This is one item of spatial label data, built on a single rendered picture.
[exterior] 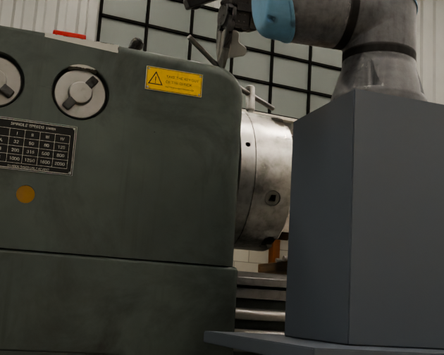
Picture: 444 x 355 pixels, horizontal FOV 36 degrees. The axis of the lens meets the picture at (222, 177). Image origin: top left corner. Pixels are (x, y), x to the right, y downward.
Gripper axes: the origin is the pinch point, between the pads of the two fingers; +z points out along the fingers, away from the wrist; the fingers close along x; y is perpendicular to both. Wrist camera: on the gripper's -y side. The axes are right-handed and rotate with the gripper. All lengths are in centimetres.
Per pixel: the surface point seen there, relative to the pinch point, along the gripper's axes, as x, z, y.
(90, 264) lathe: -34, 40, -28
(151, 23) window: 734, -88, 103
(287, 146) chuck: -14.6, 16.1, 13.3
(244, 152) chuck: -16.2, 18.3, 3.3
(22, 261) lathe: -34, 40, -39
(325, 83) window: 754, -45, 363
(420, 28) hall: 811, -153, 533
